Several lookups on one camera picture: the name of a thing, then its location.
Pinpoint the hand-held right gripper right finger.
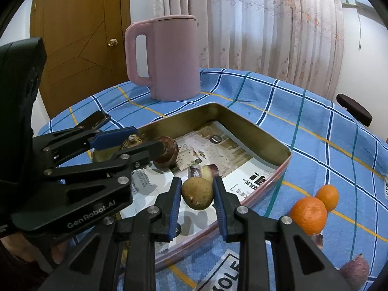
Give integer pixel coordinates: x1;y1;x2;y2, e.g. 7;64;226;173
212;176;356;291

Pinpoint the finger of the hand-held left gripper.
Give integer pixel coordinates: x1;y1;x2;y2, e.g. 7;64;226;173
43;141;174;186
33;126;139;171

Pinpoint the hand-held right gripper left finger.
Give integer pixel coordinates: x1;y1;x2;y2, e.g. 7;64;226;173
39;176;183;291

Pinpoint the reddish brown water chestnut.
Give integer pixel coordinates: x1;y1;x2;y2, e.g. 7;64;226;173
153;136;179;167

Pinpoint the brown potato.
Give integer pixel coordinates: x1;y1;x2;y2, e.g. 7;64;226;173
181;177;215;210

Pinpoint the pink metal tin tray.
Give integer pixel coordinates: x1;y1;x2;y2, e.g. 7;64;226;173
91;102;292;272

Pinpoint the black smartphone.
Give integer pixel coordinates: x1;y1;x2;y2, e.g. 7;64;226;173
75;111;111;131

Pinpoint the printed paper leaflet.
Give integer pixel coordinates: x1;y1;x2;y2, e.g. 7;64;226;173
121;121;278;241

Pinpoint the wooden door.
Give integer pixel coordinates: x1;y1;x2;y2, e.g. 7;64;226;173
30;0;131;119

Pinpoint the large orange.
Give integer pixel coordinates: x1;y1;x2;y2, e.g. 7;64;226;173
289;197;328;236

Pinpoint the pink electric kettle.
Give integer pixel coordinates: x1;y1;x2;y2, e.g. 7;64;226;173
125;15;201;102

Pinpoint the purple sweet potato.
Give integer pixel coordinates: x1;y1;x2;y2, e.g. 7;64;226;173
309;233;324;251
339;253;371;290

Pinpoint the blue plaid tablecloth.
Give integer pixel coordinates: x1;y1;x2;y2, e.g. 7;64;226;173
38;68;388;291

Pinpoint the small orange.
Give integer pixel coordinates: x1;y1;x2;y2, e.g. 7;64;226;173
315;185;340;213

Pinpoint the dark brown chair back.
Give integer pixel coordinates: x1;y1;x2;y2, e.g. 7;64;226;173
336;93;373;127

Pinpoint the floral sheer curtain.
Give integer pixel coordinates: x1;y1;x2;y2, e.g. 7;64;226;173
152;0;346;100

